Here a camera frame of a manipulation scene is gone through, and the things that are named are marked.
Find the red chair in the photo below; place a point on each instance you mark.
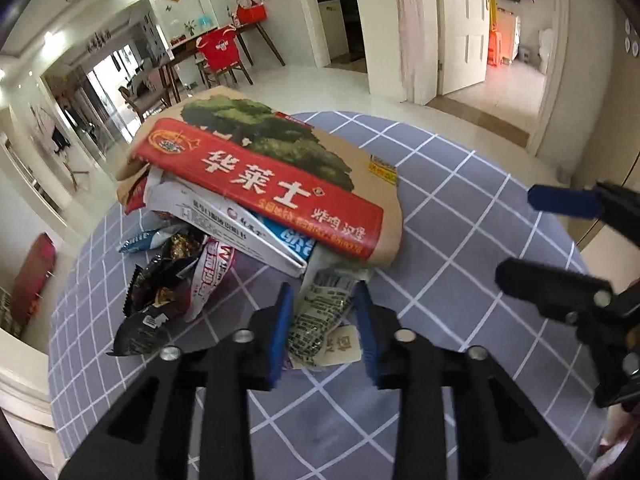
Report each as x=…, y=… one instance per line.
x=220, y=71

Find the wooden dining table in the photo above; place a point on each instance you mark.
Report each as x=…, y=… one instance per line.
x=182, y=51

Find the red shirt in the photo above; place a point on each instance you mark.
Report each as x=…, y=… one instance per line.
x=219, y=47

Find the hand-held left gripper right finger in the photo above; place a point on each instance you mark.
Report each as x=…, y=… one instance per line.
x=367, y=335

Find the yellow plastic panel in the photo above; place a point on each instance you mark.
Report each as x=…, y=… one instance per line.
x=492, y=12

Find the brown paper bag red label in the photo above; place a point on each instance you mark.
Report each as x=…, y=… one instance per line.
x=260, y=180

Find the blue silver snack wrapper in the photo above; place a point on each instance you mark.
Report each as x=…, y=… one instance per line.
x=142, y=242

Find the white green-print wrapper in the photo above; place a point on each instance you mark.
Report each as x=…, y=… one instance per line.
x=320, y=310

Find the orange plastic stool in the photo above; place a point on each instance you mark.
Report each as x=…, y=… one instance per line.
x=495, y=47

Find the red white snack wrapper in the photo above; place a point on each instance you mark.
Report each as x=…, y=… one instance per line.
x=207, y=275

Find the grey checked tablecloth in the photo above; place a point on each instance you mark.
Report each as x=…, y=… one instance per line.
x=475, y=200

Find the white panel door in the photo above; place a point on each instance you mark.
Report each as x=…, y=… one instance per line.
x=465, y=25

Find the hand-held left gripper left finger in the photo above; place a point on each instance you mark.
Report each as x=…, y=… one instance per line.
x=280, y=330

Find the white medicine box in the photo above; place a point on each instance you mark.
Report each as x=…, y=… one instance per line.
x=225, y=220

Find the hanging clothes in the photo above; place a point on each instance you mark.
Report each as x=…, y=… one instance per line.
x=52, y=132

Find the white round wall stickers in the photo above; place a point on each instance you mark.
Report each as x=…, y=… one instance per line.
x=628, y=42

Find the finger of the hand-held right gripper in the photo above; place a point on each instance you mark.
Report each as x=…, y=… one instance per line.
x=545, y=282
x=560, y=200

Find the black orange snack wrapper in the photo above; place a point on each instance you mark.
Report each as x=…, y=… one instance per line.
x=155, y=282

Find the wooden chair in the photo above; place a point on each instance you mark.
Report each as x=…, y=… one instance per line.
x=150, y=95

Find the small dark chandelier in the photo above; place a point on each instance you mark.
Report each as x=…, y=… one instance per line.
x=100, y=40

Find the blue carton box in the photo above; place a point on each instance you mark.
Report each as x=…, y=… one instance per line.
x=295, y=237

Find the brown gold snack wrapper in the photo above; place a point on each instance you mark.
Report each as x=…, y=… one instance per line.
x=177, y=247

